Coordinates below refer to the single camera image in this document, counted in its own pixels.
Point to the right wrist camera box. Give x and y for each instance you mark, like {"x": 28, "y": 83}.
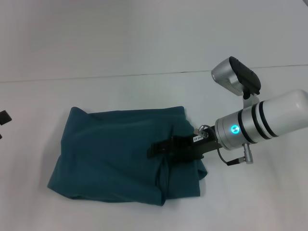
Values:
{"x": 237, "y": 75}

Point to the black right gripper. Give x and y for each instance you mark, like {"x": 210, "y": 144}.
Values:
{"x": 190, "y": 146}

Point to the teal FREE print t-shirt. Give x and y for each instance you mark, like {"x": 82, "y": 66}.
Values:
{"x": 108, "y": 156}

